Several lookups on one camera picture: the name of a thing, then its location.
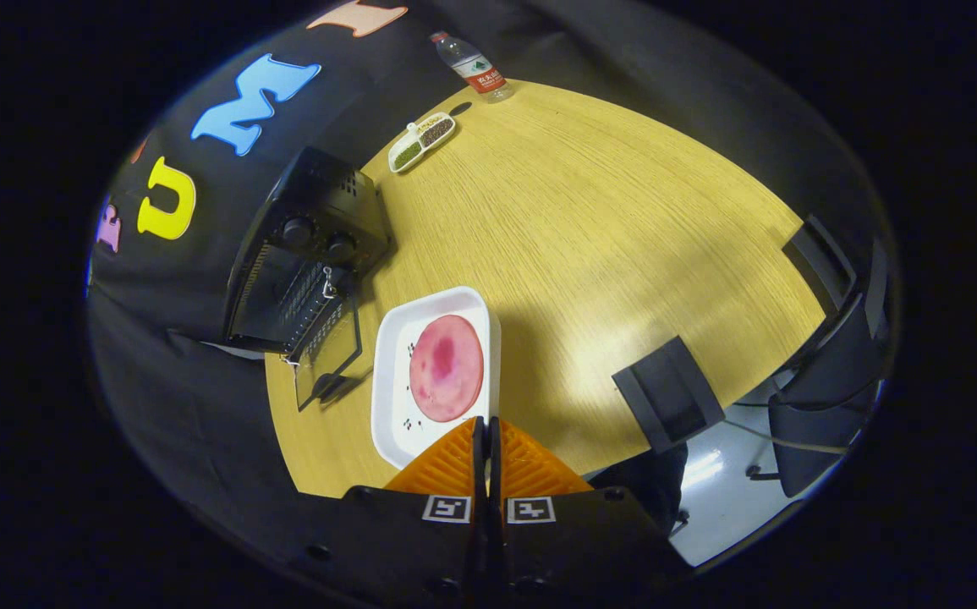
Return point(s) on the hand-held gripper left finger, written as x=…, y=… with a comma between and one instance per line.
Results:
x=420, y=550

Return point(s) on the clear water bottle red label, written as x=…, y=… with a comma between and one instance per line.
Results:
x=475, y=69

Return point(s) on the black toaster oven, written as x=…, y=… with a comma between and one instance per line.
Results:
x=319, y=203

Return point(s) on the round pink ham slice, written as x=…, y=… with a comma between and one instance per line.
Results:
x=447, y=368

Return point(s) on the black office chair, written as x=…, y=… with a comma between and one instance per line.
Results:
x=826, y=406
x=670, y=393

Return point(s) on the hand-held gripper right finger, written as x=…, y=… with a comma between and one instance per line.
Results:
x=573, y=550

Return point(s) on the white divided bean dish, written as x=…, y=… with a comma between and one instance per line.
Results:
x=420, y=144

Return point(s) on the white square plate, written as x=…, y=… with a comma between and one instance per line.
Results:
x=391, y=389

